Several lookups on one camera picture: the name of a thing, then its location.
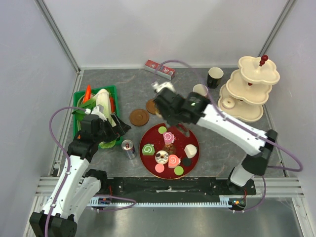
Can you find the toy napa cabbage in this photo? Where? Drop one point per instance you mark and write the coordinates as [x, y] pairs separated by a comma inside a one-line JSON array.
[[102, 98]]

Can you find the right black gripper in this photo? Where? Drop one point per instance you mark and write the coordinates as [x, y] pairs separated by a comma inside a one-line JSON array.
[[170, 120]]

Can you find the white cable duct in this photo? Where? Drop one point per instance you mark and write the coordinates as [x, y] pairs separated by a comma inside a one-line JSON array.
[[105, 201]]

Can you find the black mug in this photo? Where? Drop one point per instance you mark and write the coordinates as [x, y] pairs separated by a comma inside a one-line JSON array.
[[214, 77]]

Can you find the metal tongs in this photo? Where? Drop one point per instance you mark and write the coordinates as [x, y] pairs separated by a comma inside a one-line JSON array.
[[181, 128]]

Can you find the pink macaron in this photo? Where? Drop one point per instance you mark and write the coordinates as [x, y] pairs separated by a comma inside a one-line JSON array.
[[159, 168]]

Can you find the white cream cake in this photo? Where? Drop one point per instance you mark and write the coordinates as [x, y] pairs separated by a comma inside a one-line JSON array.
[[190, 150]]

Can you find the toy orange carrot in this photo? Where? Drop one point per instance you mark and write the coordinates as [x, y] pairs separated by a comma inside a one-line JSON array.
[[87, 94]]

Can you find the black sandwich cookie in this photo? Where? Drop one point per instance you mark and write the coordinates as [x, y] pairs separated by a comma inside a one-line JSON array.
[[186, 161]]

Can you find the cream three tier stand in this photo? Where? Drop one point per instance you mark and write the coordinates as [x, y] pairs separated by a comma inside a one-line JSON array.
[[250, 86]]

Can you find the green plastic basket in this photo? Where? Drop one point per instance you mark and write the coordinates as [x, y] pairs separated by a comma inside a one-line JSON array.
[[78, 115]]

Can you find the white ring donut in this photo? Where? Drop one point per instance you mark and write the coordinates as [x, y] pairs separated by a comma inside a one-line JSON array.
[[228, 103]]

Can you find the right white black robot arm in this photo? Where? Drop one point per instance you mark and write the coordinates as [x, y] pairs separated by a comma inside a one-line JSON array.
[[198, 110]]

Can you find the green macaron lower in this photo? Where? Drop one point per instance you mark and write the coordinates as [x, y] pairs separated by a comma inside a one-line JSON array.
[[178, 170]]

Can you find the brown coaster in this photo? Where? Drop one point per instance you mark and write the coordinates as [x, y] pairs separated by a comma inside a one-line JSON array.
[[151, 107], [139, 117]]

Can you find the pink swirl cake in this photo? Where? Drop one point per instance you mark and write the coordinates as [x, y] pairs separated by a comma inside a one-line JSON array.
[[173, 161], [169, 138]]

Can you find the red snack box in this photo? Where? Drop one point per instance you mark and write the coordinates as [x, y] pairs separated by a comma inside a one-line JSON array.
[[160, 70]]

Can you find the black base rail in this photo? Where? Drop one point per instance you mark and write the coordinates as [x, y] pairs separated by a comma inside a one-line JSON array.
[[144, 185]]

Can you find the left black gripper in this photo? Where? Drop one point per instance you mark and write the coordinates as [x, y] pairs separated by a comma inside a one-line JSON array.
[[120, 129]]

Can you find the dark red round tray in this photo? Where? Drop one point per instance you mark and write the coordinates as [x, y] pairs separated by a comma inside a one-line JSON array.
[[152, 136]]

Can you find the orange glazed donut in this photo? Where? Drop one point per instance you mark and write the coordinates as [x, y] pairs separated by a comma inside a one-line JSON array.
[[159, 115]]

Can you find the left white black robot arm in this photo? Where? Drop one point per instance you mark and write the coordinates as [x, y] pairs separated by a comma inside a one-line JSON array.
[[74, 189]]

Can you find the green macaron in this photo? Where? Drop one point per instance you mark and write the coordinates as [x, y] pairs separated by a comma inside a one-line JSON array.
[[178, 170], [162, 129]]

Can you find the brown coaster left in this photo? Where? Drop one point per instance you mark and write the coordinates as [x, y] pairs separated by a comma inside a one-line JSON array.
[[139, 117]]

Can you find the green swirl cake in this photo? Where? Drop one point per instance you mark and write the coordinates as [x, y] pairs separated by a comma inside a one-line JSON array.
[[148, 150]]

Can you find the green macaron upper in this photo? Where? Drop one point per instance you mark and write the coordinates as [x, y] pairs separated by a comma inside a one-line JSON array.
[[162, 129]]

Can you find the pink mug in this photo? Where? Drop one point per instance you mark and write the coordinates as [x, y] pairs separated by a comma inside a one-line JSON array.
[[201, 90]]

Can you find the brown coaster middle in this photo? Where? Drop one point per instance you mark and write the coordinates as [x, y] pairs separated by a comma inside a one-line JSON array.
[[151, 107]]

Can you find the energy drink can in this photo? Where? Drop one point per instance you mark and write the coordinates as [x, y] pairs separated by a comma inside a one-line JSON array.
[[128, 147]]

